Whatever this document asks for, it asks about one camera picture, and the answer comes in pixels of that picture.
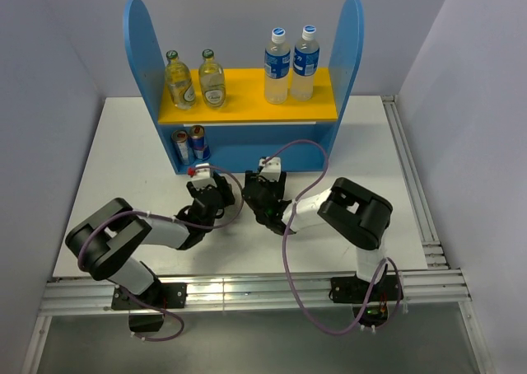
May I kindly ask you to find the blue and yellow shelf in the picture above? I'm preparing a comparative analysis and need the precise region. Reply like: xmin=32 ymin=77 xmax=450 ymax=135
xmin=123 ymin=0 xmax=364 ymax=174

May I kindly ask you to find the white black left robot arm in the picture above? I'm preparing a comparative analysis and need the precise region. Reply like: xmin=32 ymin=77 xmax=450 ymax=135
xmin=65 ymin=169 xmax=236 ymax=308

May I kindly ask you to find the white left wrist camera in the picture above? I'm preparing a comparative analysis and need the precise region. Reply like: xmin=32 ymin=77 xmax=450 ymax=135
xmin=187 ymin=163 xmax=217 ymax=190

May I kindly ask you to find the red bull can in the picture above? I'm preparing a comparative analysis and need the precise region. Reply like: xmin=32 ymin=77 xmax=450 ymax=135
xmin=189 ymin=124 xmax=211 ymax=161
xmin=171 ymin=129 xmax=195 ymax=166

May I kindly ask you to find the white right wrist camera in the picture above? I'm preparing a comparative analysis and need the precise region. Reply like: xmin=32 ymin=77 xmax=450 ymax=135
xmin=258 ymin=157 xmax=282 ymax=182

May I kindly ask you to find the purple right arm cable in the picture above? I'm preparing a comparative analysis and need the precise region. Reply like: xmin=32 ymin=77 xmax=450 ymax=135
xmin=263 ymin=138 xmax=403 ymax=337

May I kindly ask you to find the aluminium rail frame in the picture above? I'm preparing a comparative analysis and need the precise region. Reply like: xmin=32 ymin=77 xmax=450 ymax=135
xmin=22 ymin=96 xmax=495 ymax=373

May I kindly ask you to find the Pocari Sweat bottle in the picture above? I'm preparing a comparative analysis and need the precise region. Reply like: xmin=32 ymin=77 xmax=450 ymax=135
xmin=291 ymin=25 xmax=319 ymax=101
xmin=264 ymin=27 xmax=291 ymax=105

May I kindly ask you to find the Chang soda water bottle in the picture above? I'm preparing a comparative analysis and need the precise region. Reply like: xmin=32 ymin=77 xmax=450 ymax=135
xmin=165 ymin=50 xmax=196 ymax=110
xmin=198 ymin=49 xmax=226 ymax=109

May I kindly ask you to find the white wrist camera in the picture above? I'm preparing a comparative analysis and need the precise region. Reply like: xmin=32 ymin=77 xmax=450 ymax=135
xmin=187 ymin=163 xmax=217 ymax=190
xmin=258 ymin=157 xmax=282 ymax=182

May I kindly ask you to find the Red Bull can right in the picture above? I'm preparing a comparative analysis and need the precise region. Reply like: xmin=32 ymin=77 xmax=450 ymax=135
xmin=189 ymin=124 xmax=211 ymax=161

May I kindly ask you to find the Red Bull can left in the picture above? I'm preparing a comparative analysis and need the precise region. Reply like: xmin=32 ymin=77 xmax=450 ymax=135
xmin=171 ymin=129 xmax=195 ymax=166

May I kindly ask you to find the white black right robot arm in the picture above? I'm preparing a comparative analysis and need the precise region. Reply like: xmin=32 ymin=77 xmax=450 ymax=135
xmin=242 ymin=171 xmax=403 ymax=304

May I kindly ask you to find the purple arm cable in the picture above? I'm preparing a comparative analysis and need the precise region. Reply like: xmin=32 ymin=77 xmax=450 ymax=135
xmin=76 ymin=164 xmax=245 ymax=343
xmin=263 ymin=138 xmax=403 ymax=337

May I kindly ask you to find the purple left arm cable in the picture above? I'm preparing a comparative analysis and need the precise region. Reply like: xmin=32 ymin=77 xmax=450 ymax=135
xmin=76 ymin=164 xmax=245 ymax=343

